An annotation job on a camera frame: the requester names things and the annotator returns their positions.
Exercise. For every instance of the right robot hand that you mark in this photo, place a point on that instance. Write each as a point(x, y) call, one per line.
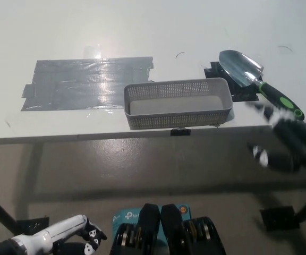
point(288, 143)

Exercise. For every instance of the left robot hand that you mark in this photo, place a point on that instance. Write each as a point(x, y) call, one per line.
point(60, 231)

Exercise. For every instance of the black robot body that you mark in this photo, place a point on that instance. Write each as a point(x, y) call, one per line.
point(150, 220)

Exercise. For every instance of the black tape patch on desk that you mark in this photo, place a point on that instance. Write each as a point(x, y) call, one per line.
point(214, 71)

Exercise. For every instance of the teal tp-link box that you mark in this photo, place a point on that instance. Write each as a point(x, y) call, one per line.
point(123, 216)

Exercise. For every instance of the small black tape strip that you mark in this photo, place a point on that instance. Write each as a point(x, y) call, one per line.
point(180, 132)

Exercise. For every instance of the gray perforated plastic basket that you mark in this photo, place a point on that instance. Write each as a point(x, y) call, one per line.
point(177, 106)

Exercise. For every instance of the large gray duct tape patch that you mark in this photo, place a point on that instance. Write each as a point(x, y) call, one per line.
point(76, 85)

